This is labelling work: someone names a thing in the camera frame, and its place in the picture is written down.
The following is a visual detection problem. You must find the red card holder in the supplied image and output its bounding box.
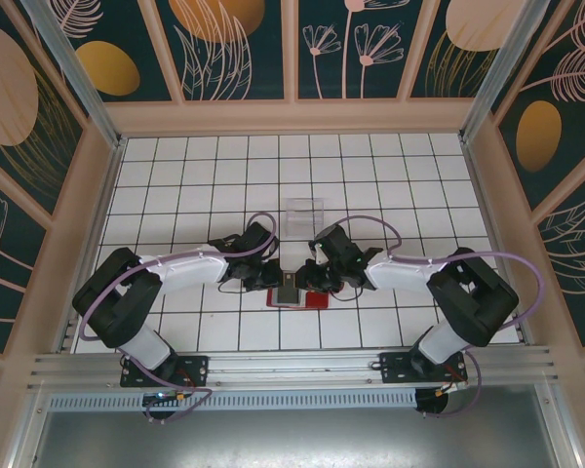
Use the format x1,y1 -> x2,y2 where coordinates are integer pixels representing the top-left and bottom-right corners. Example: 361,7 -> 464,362
264,287 -> 332,311

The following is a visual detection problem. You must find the clear plastic box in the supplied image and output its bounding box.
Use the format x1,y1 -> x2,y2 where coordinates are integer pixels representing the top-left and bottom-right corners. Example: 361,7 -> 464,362
283,197 -> 327,239

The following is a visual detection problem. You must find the grey metal panel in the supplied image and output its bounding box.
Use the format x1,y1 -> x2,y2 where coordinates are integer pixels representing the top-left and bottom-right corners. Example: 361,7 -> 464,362
9,409 -> 585,468

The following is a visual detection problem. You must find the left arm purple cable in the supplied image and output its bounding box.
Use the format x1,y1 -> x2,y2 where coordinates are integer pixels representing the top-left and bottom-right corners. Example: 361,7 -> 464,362
80,212 -> 279,425

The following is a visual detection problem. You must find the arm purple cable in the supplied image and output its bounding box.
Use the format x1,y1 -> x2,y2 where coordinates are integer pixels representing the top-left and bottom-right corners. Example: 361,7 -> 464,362
311,214 -> 547,420
80,212 -> 279,425

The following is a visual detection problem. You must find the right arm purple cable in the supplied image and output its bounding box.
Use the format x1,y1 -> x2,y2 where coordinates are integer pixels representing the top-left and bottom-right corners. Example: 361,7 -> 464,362
311,214 -> 547,420

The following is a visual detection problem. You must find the aluminium mounting rail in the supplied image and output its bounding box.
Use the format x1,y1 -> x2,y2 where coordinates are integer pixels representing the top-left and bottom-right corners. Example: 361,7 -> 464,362
28,345 -> 565,391

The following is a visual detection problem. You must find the grey slotted cable duct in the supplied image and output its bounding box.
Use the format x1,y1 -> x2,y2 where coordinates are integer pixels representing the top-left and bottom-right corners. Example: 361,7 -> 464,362
46,389 -> 418,410

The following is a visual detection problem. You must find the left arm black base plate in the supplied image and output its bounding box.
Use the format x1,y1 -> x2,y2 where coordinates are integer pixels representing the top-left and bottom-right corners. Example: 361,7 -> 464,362
120,354 -> 211,389

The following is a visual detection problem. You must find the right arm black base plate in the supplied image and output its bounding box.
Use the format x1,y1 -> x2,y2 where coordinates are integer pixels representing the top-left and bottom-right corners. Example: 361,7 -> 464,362
378,350 -> 469,386

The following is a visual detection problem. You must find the aluminium frame post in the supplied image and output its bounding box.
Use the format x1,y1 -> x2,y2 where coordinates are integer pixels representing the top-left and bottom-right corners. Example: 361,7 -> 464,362
459,0 -> 565,142
21,0 -> 128,150

